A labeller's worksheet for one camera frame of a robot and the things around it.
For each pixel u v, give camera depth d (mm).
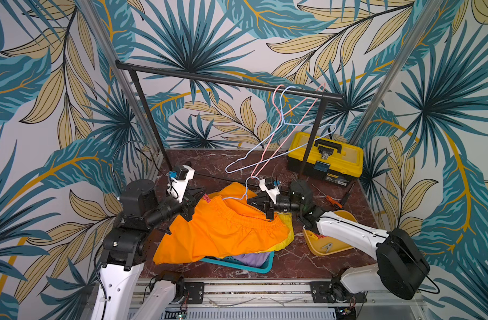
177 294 650
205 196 606
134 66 551
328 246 837
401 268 423
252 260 793
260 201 682
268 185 637
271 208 651
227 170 604
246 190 840
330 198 996
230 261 802
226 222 733
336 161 941
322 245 837
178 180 477
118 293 366
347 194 1012
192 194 523
